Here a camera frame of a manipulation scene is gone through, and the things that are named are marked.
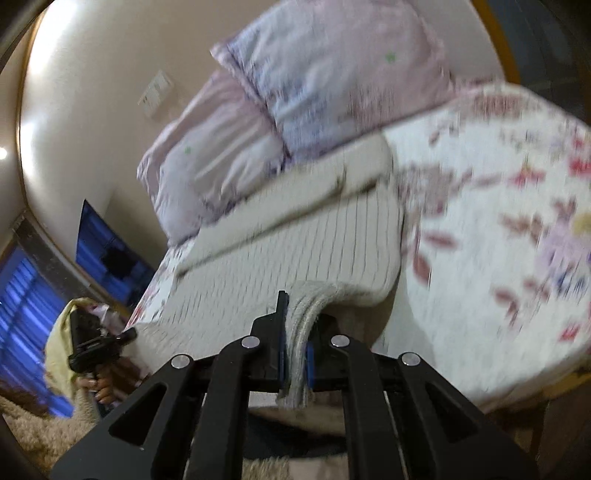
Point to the beige cable knit sweater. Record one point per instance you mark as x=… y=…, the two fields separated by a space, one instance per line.
x=325 y=233

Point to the white wall switch plate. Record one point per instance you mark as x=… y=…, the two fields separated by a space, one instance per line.
x=157 y=91

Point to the blue lavender print pillow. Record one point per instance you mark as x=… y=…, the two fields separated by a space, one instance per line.
x=328 y=72

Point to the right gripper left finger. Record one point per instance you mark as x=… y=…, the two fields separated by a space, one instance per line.
x=188 y=420

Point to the pink floral pillow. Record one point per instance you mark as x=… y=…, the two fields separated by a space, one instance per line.
x=220 y=150

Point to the white floral bedspread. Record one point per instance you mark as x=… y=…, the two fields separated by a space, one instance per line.
x=494 y=285

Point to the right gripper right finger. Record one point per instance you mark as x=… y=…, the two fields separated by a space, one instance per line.
x=403 y=419

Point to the blue window curtain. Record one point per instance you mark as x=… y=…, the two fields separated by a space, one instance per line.
x=29 y=309

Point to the person's left hand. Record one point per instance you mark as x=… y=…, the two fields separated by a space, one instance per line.
x=111 y=382

